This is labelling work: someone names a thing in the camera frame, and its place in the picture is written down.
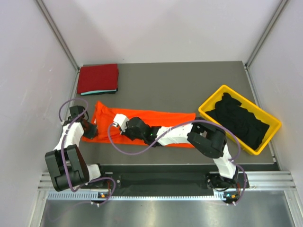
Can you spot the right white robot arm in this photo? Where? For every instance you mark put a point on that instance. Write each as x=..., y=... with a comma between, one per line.
x=208, y=139

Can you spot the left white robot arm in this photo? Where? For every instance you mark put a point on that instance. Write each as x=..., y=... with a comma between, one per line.
x=65, y=164

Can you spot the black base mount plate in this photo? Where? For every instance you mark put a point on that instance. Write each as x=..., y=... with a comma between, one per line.
x=171, y=183

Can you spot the yellow plastic bin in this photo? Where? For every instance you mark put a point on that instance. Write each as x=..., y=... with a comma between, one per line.
x=274, y=123

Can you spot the left aluminium frame post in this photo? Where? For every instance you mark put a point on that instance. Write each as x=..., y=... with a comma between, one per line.
x=55, y=30

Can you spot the orange t shirt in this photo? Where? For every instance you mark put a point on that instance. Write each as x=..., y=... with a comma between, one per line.
x=103, y=116

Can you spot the grey slotted cable duct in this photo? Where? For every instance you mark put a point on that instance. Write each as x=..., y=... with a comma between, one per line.
x=101, y=196

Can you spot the folded teal t shirt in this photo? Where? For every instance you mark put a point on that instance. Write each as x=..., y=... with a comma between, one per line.
x=98, y=92

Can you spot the black t shirt in bin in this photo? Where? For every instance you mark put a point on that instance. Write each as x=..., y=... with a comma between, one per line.
x=242, y=123

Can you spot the aluminium frame post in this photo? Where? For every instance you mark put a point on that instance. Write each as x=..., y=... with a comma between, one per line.
x=55, y=30
x=269, y=27

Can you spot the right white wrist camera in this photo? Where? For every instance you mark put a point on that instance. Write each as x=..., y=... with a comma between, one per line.
x=121, y=120

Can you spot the right aluminium frame post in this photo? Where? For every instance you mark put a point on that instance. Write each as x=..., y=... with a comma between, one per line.
x=269, y=27

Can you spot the folded red t shirt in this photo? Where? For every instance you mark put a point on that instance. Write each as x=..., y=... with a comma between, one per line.
x=99, y=77

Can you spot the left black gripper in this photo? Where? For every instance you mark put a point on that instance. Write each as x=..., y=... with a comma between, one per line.
x=93, y=133

